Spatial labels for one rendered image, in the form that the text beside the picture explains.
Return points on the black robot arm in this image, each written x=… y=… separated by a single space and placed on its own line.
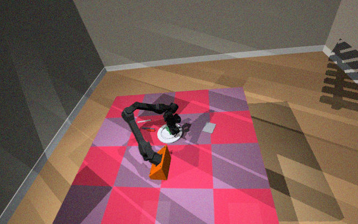
x=145 y=149

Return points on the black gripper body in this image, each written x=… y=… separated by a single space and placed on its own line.
x=174 y=130

